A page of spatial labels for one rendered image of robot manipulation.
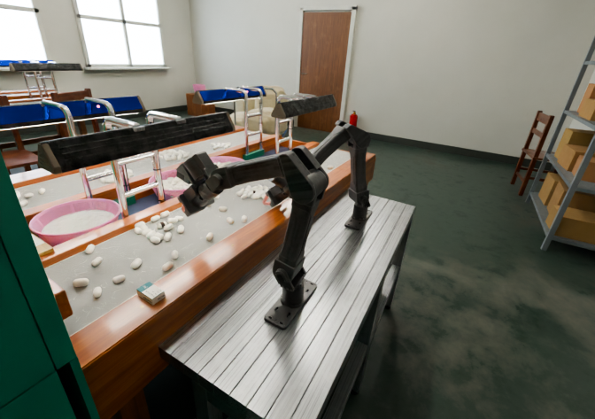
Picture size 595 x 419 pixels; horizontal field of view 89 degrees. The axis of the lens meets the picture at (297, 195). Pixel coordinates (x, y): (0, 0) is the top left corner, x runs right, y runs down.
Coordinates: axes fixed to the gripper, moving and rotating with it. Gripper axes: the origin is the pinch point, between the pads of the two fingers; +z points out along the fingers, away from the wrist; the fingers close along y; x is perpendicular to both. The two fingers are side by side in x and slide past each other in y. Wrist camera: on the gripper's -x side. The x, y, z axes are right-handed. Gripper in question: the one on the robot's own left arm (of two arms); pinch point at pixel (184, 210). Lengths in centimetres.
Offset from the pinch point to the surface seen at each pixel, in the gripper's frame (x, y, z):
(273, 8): -294, -483, 151
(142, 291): 14.9, 26.0, -6.9
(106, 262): 2.5, 22.0, 14.2
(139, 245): 2.4, 11.4, 14.4
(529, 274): 153, -180, -45
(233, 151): -27, -81, 46
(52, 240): -13.6, 25.3, 32.7
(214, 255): 17.4, 3.8, -6.7
